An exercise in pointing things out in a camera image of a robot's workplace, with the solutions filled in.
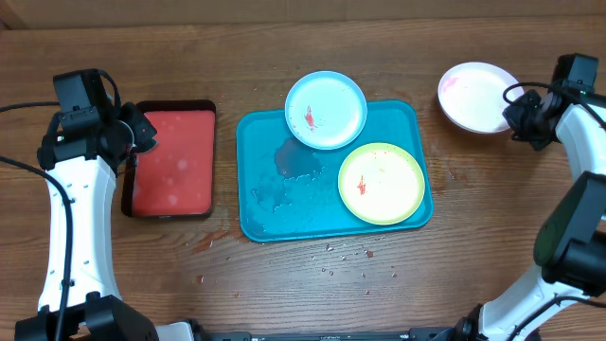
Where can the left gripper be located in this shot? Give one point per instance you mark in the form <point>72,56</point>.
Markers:
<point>147,128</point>

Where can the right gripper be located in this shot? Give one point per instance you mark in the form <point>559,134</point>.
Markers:
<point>516,113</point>

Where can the white plate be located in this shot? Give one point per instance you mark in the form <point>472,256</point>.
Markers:
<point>471,96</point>

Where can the yellow-green plate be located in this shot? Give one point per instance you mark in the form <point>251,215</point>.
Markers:
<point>381,183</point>

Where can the light blue plate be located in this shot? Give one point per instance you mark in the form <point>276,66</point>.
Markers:
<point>325,110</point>

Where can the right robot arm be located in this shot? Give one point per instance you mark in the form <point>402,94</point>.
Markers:
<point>569,252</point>

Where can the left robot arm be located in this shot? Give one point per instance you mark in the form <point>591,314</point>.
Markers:
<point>79,157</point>

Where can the dark red tray with water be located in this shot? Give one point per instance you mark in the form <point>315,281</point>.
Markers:
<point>175,178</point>

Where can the teal plastic serving tray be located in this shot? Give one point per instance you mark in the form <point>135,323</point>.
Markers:
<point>288,190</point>

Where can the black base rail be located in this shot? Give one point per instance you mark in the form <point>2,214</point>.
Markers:
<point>331,336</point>

